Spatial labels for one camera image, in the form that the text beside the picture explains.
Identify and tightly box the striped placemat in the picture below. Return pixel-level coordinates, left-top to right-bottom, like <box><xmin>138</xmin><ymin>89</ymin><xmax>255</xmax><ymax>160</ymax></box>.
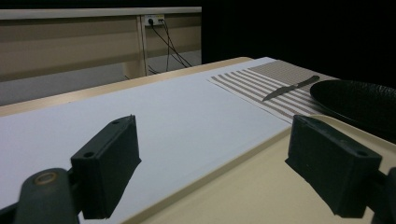
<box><xmin>207</xmin><ymin>59</ymin><xmax>339</xmax><ymax>125</ymax></box>

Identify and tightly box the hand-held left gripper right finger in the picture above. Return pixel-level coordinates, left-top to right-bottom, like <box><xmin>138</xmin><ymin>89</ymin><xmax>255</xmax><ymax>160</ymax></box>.
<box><xmin>284</xmin><ymin>114</ymin><xmax>383</xmax><ymax>219</ymax></box>

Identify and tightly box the white board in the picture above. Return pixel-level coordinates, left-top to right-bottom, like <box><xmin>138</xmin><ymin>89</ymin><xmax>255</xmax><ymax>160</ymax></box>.
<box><xmin>0</xmin><ymin>56</ymin><xmax>292</xmax><ymax>224</ymax></box>

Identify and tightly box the black cable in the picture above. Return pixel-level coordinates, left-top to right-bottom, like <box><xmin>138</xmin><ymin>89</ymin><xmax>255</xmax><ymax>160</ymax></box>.
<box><xmin>149</xmin><ymin>21</ymin><xmax>193</xmax><ymax>68</ymax></box>
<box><xmin>161</xmin><ymin>20</ymin><xmax>172</xmax><ymax>73</ymax></box>

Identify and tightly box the black round plate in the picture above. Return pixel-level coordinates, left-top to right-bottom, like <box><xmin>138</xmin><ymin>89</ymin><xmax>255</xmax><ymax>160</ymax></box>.
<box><xmin>309</xmin><ymin>79</ymin><xmax>396</xmax><ymax>144</ymax></box>

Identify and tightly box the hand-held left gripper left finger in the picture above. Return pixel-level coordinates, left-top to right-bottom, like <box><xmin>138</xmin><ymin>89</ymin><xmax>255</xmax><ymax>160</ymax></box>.
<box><xmin>70</xmin><ymin>114</ymin><xmax>142</xmax><ymax>220</ymax></box>

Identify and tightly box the steel table knife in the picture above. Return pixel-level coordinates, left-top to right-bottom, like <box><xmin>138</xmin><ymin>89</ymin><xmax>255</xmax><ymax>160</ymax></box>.
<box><xmin>262</xmin><ymin>75</ymin><xmax>321</xmax><ymax>102</ymax></box>

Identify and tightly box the white power socket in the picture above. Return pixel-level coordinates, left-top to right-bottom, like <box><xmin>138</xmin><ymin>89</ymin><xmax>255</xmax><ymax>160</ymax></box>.
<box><xmin>144</xmin><ymin>14</ymin><xmax>165</xmax><ymax>26</ymax></box>

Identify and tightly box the beige desk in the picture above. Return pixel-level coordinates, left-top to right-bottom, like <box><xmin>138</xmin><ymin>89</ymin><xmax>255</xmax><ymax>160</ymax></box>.
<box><xmin>0</xmin><ymin>7</ymin><xmax>203</xmax><ymax>83</ymax></box>

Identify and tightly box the wooden table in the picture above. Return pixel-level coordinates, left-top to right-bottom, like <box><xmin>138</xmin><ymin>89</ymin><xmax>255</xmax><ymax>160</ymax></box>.
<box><xmin>0</xmin><ymin>56</ymin><xmax>254</xmax><ymax>118</ymax></box>

